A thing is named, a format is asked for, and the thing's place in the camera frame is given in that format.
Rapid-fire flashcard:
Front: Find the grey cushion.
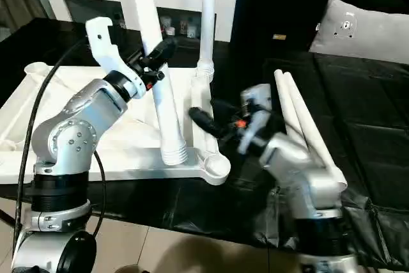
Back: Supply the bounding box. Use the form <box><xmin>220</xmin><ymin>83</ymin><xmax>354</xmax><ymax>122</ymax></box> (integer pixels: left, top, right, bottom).
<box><xmin>308</xmin><ymin>0</ymin><xmax>409</xmax><ymax>65</ymax></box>

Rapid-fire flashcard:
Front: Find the black work mat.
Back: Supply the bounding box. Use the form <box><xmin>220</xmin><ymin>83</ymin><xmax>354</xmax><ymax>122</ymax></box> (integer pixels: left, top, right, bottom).
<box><xmin>0</xmin><ymin>17</ymin><xmax>409</xmax><ymax>269</ymax></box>

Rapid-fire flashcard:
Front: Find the black left camera cable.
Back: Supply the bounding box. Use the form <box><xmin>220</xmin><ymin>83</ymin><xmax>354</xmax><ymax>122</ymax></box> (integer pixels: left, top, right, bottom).
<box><xmin>12</xmin><ymin>38</ymin><xmax>93</xmax><ymax>254</ymax></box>

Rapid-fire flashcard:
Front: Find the black speaker box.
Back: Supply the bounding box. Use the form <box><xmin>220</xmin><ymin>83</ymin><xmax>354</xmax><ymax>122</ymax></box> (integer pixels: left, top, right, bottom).
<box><xmin>229</xmin><ymin>0</ymin><xmax>332</xmax><ymax>52</ymax></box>

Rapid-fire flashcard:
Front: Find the white plastic table leg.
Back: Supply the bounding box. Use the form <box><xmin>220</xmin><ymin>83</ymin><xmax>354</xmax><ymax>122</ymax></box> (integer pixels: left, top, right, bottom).
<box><xmin>127</xmin><ymin>0</ymin><xmax>189</xmax><ymax>166</ymax></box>
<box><xmin>194</xmin><ymin>0</ymin><xmax>219</xmax><ymax>79</ymax></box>
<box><xmin>274</xmin><ymin>68</ymin><xmax>309</xmax><ymax>148</ymax></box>
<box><xmin>282</xmin><ymin>73</ymin><xmax>348</xmax><ymax>192</ymax></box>

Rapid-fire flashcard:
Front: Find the white plastic table top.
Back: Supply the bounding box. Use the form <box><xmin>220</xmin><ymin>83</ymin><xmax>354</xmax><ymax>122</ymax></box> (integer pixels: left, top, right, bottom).
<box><xmin>0</xmin><ymin>61</ymin><xmax>231</xmax><ymax>187</ymax></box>

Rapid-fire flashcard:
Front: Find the black table support leg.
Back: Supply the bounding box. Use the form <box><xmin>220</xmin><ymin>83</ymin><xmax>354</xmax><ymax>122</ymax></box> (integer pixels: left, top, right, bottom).
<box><xmin>0</xmin><ymin>208</ymin><xmax>17</xmax><ymax>232</ymax></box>

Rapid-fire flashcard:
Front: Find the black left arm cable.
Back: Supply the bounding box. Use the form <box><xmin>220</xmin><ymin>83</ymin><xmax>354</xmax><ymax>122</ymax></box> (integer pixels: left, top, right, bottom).
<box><xmin>91</xmin><ymin>151</ymin><xmax>108</xmax><ymax>238</ymax></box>

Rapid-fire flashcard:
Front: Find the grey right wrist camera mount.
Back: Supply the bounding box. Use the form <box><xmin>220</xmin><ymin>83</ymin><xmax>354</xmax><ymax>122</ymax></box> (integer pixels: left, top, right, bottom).
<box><xmin>238</xmin><ymin>83</ymin><xmax>275</xmax><ymax>155</ymax></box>

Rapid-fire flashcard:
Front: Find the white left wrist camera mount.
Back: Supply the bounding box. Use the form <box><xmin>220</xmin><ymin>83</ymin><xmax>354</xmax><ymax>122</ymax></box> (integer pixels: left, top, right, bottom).
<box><xmin>85</xmin><ymin>16</ymin><xmax>160</xmax><ymax>100</ymax></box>

